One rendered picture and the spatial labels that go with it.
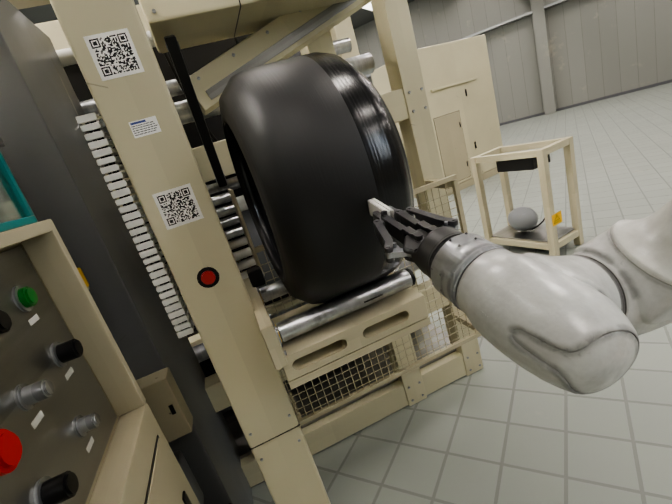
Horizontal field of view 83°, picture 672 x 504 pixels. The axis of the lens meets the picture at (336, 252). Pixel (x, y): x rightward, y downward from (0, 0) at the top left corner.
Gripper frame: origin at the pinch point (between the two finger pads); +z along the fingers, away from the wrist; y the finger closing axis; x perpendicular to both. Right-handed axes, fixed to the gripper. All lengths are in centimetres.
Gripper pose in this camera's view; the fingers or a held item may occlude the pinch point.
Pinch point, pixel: (381, 212)
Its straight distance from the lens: 67.8
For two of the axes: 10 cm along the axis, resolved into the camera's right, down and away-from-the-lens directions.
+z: -3.9, -4.1, 8.3
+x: 1.9, 8.4, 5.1
